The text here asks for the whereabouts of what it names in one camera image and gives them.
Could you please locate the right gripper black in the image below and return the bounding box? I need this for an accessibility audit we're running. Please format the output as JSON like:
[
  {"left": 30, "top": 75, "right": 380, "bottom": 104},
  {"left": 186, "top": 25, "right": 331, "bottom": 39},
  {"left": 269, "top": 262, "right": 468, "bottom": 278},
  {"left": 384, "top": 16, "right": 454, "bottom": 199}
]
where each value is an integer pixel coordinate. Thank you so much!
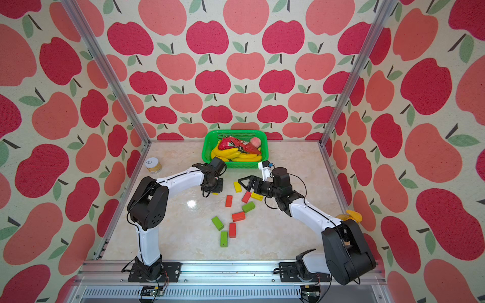
[{"left": 240, "top": 175, "right": 280, "bottom": 200}]

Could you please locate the red block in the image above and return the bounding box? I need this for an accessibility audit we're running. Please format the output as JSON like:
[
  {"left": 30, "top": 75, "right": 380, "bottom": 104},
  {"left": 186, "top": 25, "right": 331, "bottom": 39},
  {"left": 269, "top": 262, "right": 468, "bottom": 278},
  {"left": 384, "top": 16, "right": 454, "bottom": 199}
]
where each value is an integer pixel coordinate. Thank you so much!
[
  {"left": 229, "top": 223, "right": 236, "bottom": 239},
  {"left": 225, "top": 195, "right": 233, "bottom": 208},
  {"left": 241, "top": 191, "right": 251, "bottom": 203},
  {"left": 232, "top": 212, "right": 246, "bottom": 223}
]

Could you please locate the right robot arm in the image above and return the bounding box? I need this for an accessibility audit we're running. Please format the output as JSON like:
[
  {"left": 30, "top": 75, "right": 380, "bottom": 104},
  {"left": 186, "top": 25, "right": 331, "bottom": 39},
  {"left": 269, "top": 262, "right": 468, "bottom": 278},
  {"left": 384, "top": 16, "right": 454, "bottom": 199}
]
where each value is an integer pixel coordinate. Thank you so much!
[{"left": 238, "top": 167, "right": 376, "bottom": 285}]

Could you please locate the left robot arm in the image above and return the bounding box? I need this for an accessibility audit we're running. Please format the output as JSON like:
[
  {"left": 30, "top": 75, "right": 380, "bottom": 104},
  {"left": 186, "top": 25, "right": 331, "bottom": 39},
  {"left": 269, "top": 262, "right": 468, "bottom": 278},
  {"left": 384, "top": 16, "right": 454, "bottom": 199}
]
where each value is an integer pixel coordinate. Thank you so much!
[{"left": 122, "top": 158, "right": 227, "bottom": 283}]

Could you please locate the green block upper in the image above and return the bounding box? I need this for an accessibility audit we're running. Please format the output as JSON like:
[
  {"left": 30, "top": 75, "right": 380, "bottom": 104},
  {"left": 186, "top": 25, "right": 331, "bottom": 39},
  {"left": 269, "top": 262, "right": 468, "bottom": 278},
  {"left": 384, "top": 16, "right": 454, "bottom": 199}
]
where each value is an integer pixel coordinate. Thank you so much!
[{"left": 242, "top": 201, "right": 256, "bottom": 213}]

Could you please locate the green block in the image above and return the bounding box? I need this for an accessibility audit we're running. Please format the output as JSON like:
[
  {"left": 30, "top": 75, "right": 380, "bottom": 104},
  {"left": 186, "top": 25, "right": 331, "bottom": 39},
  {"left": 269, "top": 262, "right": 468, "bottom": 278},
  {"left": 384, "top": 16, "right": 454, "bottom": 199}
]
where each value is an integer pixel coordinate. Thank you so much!
[
  {"left": 242, "top": 201, "right": 256, "bottom": 213},
  {"left": 212, "top": 216, "right": 224, "bottom": 231},
  {"left": 220, "top": 231, "right": 229, "bottom": 247}
]

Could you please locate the yellow banana bunch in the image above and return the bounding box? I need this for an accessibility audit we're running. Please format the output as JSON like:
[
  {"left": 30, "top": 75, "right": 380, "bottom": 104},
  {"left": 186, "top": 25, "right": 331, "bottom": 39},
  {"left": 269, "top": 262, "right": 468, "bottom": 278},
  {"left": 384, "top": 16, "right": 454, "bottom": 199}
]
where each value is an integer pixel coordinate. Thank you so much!
[{"left": 210, "top": 140, "right": 262, "bottom": 162}]

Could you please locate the green plastic basket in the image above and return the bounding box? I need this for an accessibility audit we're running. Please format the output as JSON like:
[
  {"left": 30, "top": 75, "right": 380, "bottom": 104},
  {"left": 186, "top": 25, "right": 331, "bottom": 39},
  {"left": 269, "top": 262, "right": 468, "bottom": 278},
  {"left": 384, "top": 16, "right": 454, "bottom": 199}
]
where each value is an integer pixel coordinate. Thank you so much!
[{"left": 202, "top": 130, "right": 269, "bottom": 169}]

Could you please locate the green block left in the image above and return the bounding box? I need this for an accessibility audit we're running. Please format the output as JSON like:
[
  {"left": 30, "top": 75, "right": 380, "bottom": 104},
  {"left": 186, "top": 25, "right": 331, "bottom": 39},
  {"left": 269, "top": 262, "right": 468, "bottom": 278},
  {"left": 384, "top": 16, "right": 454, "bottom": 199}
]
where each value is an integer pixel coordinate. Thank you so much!
[{"left": 212, "top": 216, "right": 224, "bottom": 231}]

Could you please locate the pink peach toy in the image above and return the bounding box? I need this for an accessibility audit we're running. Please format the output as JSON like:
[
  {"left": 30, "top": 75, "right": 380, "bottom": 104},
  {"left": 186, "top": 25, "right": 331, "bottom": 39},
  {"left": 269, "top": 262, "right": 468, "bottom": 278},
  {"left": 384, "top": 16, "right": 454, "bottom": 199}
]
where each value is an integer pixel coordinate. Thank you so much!
[{"left": 250, "top": 137, "right": 261, "bottom": 148}]

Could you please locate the red snack packet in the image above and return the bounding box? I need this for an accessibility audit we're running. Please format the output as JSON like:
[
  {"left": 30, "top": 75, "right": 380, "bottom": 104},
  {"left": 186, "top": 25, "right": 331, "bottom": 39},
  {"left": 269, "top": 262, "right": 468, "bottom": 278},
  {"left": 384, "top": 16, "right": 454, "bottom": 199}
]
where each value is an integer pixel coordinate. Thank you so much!
[{"left": 218, "top": 136, "right": 261, "bottom": 155}]

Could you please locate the green block lower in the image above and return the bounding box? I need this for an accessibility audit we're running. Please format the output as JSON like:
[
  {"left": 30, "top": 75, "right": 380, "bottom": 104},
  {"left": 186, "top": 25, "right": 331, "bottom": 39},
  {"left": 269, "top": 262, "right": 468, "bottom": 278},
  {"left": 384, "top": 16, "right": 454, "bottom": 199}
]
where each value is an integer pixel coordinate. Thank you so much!
[{"left": 220, "top": 231, "right": 229, "bottom": 247}]

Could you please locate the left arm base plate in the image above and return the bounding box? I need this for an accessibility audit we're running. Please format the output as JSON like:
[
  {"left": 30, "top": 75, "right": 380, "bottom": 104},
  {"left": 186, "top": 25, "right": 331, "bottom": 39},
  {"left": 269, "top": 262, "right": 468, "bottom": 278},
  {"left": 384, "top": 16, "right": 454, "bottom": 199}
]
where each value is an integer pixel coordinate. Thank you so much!
[{"left": 128, "top": 260, "right": 182, "bottom": 283}]

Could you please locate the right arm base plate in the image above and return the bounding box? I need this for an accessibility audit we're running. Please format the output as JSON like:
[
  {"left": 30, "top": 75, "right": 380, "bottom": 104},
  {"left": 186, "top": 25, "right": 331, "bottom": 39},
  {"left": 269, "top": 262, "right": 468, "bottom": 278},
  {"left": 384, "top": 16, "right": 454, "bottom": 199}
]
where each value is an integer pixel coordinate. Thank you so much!
[{"left": 273, "top": 261, "right": 331, "bottom": 284}]

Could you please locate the aluminium front rail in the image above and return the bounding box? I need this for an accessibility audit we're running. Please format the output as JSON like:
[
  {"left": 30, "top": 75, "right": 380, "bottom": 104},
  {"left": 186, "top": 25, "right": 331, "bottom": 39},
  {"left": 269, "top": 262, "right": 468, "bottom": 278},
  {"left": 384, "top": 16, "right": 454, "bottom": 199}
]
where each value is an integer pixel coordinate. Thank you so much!
[{"left": 64, "top": 260, "right": 393, "bottom": 302}]

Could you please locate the right aluminium post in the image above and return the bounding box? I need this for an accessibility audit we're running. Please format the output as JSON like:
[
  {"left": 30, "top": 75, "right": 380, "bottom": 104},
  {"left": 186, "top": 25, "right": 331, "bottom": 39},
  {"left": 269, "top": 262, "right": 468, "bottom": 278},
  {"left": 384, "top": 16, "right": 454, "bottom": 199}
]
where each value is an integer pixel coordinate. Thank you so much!
[{"left": 318, "top": 0, "right": 398, "bottom": 149}]

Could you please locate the aluminium post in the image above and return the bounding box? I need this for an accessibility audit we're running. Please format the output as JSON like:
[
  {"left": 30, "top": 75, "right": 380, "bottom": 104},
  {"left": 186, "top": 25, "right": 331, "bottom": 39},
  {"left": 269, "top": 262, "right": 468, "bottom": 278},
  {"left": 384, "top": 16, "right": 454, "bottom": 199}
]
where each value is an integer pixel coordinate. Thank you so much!
[
  {"left": 61, "top": 1, "right": 151, "bottom": 147},
  {"left": 318, "top": 0, "right": 398, "bottom": 149}
]

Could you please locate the left aluminium post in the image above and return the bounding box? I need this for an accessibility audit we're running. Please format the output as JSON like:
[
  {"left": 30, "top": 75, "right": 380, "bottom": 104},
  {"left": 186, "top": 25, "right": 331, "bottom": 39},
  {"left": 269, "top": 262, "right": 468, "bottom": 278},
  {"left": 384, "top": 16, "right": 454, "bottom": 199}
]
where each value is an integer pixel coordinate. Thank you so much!
[{"left": 61, "top": 1, "right": 151, "bottom": 147}]

